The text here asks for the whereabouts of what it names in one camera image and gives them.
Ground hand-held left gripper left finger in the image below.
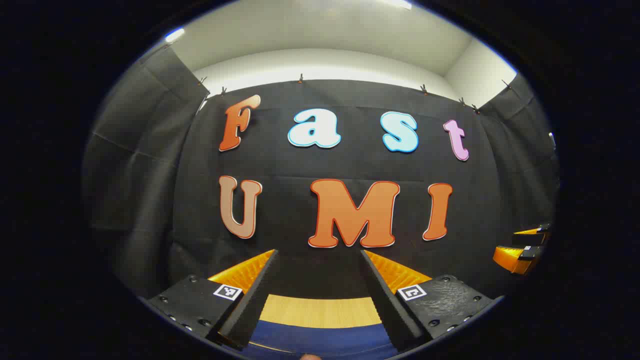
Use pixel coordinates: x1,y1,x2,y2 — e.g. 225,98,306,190
147,249,279,351

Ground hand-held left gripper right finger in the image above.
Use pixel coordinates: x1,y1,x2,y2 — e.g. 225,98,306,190
360,249,504,354

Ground blue jeans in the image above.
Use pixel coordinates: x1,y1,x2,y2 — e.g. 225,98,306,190
240,320,401,360

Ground black backdrop cloth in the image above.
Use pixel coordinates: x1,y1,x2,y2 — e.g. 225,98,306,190
82,45,561,301

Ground row of backdrop clips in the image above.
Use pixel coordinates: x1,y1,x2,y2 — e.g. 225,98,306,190
197,74,513,113

